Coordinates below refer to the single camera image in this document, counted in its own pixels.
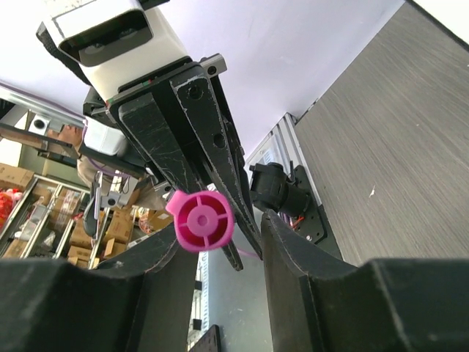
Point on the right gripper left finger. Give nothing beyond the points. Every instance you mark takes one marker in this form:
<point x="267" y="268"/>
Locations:
<point x="139" y="300"/>

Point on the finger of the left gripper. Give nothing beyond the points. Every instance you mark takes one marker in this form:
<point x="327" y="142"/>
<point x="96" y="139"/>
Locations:
<point x="204" y="104"/>
<point x="145" y="122"/>

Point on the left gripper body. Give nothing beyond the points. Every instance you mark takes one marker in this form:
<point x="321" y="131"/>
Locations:
<point x="106" y="133"/>

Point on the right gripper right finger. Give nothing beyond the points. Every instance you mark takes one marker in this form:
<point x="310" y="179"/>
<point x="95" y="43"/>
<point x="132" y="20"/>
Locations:
<point x="317" y="302"/>

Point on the white marker with pink cap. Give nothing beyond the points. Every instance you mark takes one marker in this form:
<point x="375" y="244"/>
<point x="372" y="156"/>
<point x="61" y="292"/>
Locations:
<point x="203" y="221"/>

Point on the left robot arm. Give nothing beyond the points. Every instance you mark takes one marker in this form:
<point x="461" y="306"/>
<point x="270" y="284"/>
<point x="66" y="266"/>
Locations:
<point x="270" y="188"/>

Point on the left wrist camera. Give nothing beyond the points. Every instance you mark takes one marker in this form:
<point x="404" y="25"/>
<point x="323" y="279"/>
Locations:
<point x="113" y="42"/>

